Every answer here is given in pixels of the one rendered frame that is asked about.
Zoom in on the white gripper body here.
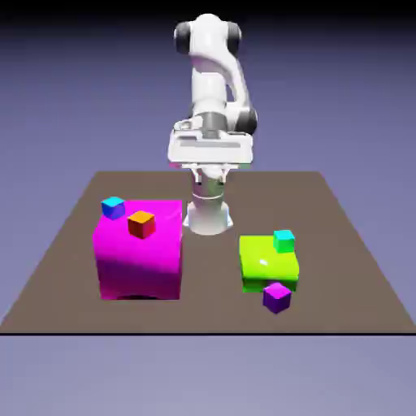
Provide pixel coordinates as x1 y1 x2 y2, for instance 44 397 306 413
167 128 254 171

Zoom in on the small orange cube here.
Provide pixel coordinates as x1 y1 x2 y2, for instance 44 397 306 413
127 210 157 241

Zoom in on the small blue cube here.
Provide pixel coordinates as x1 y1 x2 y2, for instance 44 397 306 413
100 196 127 221

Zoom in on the small green cube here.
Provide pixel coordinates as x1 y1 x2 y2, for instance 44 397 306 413
272 229 297 254

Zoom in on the small purple cube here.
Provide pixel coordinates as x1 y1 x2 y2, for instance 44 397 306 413
262 281 293 315

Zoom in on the large magenta box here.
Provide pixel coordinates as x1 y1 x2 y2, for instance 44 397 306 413
92 198 184 301

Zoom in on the large lime green box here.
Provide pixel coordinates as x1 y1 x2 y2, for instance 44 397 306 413
239 234 301 294

